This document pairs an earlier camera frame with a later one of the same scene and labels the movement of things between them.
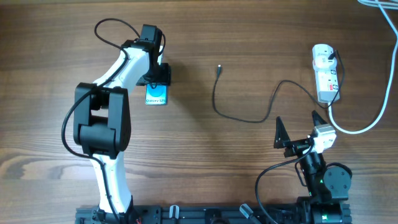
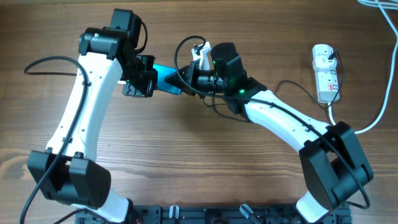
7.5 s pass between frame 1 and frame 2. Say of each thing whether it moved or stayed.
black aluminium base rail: stayed
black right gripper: moved
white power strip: stayed
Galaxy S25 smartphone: moved
